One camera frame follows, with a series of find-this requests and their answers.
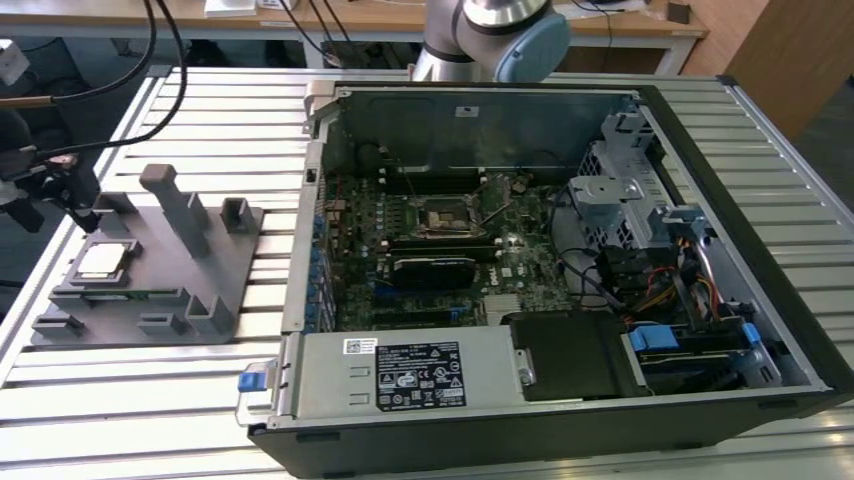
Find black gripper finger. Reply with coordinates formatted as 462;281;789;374
29;154;101;234
0;149;45;234

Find silver CPU with green edge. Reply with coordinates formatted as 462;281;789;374
74;243;133;276

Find CPU socket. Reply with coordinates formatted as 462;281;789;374
412;192;488;236

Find black mesh bin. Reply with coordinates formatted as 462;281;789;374
25;67;73;157
18;35;89;100

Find green RAM stick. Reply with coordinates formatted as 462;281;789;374
77;291;153;304

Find wooden desk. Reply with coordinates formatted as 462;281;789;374
0;0;709;76

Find grey parts rack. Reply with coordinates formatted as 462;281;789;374
29;163;268;347

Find blue case latch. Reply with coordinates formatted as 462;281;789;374
237;364;269;395

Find green motherboard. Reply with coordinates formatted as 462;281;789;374
317;167;585;332

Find black RAM slot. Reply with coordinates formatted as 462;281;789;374
389;238;498;251
378;168;485;182
378;179;485;194
390;248;500;260

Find silver power supply unit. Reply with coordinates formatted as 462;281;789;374
265;327;534;432

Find black expansion slot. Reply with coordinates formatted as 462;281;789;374
369;308;449;325

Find black graphics card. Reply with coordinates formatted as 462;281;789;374
388;255;478;292

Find silver chipset heatsink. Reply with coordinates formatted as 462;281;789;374
480;293;529;317

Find black PC case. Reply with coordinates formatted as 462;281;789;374
245;74;854;480

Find silver drive cage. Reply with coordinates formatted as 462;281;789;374
565;112;712;254

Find hard disk in blue carrier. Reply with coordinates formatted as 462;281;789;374
625;323;752;397

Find wooden cabinet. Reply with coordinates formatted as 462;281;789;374
679;0;854;140

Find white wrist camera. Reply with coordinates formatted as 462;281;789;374
0;38;29;85

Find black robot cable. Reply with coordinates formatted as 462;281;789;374
29;0;191;159

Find grey case latch handle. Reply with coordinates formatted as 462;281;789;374
301;79;349;142

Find yellow orange wire bundle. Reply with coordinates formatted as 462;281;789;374
622;267;676;314

